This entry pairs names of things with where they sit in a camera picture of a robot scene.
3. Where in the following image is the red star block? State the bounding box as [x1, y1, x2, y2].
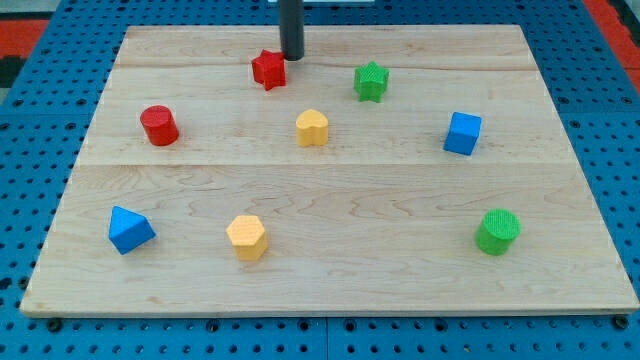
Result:
[251, 49, 286, 91]

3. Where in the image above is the light wooden board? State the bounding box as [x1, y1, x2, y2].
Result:
[20, 25, 639, 318]

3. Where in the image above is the red cylinder block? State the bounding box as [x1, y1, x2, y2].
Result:
[140, 105, 179, 146]

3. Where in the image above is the yellow hexagon block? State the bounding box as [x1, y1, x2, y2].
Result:
[226, 215, 268, 261]

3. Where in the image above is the blue cube block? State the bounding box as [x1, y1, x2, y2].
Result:
[443, 112, 482, 156]

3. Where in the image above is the green cylinder block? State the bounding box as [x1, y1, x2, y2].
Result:
[475, 208, 521, 256]

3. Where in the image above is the blue triangle block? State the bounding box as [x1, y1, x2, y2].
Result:
[108, 206, 156, 255]

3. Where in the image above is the green star block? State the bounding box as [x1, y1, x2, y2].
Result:
[353, 61, 390, 103]

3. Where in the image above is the black cylindrical pointer rod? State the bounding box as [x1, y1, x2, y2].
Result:
[278, 0, 304, 61]

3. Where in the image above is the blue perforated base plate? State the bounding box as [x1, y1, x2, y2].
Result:
[1, 0, 639, 359]

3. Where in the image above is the yellow heart block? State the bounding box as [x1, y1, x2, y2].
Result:
[295, 109, 329, 147]

